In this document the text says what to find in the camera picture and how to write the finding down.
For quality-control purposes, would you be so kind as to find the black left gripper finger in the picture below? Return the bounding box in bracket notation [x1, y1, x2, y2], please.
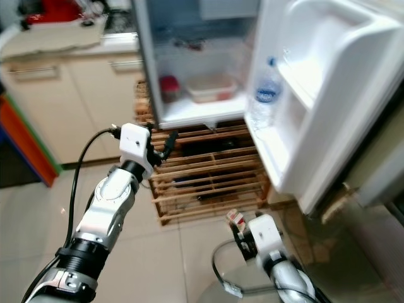
[162, 129, 179, 160]

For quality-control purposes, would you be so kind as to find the small red white carton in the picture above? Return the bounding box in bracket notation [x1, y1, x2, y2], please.
[227, 210, 248, 229]

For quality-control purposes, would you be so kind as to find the grey fridge door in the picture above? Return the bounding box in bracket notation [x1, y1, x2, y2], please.
[245, 0, 404, 215]

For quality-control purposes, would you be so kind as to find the grey mini fridge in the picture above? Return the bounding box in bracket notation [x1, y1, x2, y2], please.
[131, 0, 266, 131]

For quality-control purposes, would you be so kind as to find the wooden slatted rack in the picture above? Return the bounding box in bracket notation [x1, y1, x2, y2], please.
[136, 79, 273, 225]

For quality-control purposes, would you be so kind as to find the red lidded jar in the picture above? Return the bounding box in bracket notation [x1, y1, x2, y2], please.
[160, 76, 181, 104]

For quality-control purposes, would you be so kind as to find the clear food container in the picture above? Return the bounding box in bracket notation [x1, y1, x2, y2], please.
[186, 74, 236, 104]

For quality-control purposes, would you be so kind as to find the beige kitchen cabinet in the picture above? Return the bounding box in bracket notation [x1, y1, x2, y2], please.
[0, 50, 146, 165]

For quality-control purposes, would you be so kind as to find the clear water bottle blue cap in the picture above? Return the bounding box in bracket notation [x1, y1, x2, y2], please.
[252, 57, 285, 131]

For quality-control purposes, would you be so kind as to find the green board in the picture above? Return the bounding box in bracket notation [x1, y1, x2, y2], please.
[6, 92, 64, 172]

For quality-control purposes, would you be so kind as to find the tall black refrigerator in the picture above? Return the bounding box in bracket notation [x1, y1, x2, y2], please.
[0, 142, 49, 185]

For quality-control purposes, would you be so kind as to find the beige woven counter mat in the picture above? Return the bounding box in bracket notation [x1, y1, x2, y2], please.
[3, 19, 105, 61]

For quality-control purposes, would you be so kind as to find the red coffee machine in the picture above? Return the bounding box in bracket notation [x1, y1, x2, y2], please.
[25, 0, 83, 25]

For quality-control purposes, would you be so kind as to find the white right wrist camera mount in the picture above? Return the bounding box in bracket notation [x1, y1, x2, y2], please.
[246, 215, 287, 257]

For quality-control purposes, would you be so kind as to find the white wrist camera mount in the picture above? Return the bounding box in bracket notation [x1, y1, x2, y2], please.
[246, 215, 287, 257]
[119, 123, 156, 181]

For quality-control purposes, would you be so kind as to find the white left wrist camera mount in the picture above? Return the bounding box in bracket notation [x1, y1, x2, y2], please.
[119, 123, 156, 181]

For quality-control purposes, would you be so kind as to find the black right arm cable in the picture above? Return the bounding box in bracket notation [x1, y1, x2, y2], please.
[211, 239, 299, 299]

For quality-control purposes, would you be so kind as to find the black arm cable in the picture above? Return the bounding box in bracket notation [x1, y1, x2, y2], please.
[69, 128, 121, 248]
[211, 239, 299, 299]

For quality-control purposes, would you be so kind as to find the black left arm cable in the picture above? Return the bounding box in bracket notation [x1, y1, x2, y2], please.
[69, 128, 121, 248]

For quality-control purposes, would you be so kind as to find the silver cabinet bar handle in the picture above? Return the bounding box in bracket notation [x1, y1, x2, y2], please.
[110, 60, 143, 69]
[6, 64, 52, 76]

